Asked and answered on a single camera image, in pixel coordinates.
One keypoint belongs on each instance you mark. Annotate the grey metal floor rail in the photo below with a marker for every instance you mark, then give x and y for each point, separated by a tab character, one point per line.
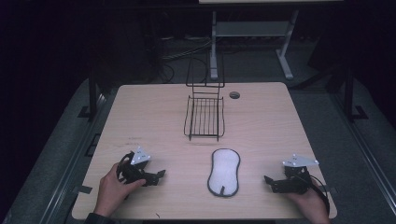
364	146
74	155

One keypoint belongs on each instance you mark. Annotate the person's left hand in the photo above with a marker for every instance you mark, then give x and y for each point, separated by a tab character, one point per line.
113	189

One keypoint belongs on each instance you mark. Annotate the person's right hand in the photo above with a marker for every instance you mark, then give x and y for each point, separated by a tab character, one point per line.
311	205

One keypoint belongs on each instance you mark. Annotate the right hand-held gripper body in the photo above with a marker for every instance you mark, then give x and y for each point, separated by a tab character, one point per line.
294	180

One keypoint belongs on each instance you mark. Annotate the black metal post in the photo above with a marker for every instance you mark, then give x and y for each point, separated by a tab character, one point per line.
349	93
92	96

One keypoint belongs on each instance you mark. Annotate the grey round table grommet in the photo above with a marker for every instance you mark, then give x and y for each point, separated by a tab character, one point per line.
234	95

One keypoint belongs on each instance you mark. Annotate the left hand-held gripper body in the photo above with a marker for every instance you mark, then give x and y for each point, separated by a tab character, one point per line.
130	172

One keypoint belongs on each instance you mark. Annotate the white pad with black edge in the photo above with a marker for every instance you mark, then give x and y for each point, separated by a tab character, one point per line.
224	172

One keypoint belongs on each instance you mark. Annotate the white metal stand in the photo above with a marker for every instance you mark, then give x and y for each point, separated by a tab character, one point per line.
249	29

